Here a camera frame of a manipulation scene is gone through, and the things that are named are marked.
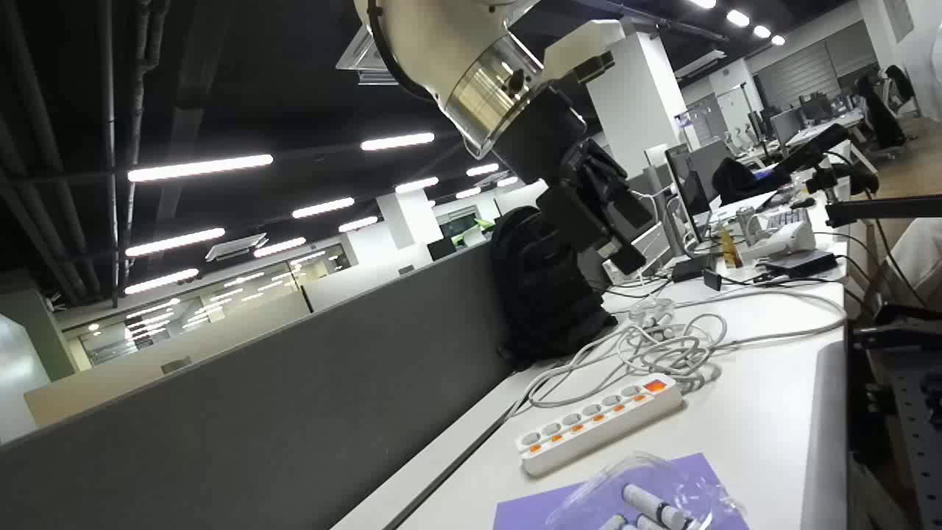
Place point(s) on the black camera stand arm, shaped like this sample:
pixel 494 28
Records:
pixel 843 170

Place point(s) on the black computer monitor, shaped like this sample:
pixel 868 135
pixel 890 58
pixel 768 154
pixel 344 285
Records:
pixel 687 192

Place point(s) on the grey marker pen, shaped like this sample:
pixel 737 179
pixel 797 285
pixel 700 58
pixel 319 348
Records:
pixel 651 502
pixel 619 522

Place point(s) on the white pillar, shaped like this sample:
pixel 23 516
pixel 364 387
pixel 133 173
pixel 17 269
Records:
pixel 637 103

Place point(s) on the clear plastic bag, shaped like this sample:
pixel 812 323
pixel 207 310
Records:
pixel 607 479

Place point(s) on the white desktop device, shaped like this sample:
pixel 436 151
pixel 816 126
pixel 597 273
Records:
pixel 781 228

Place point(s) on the yellow bottle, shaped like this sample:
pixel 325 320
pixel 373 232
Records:
pixel 729 247

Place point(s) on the white power strip orange switches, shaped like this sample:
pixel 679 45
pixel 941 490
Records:
pixel 598 422

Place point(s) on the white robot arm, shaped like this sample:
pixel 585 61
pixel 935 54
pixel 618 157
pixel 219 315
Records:
pixel 431 45

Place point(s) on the black backpack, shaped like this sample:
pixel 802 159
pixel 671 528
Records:
pixel 547 295

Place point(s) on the grey desk partition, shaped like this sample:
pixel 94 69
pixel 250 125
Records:
pixel 267 422

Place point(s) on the long ceiling light tube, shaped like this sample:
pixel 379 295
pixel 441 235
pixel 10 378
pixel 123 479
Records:
pixel 202 164
pixel 322 207
pixel 398 141
pixel 175 242

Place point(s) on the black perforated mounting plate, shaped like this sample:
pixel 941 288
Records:
pixel 924 429

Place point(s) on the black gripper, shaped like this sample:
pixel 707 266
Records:
pixel 547 134

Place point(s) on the purple mat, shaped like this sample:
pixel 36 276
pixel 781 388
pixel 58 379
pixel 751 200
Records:
pixel 687 490

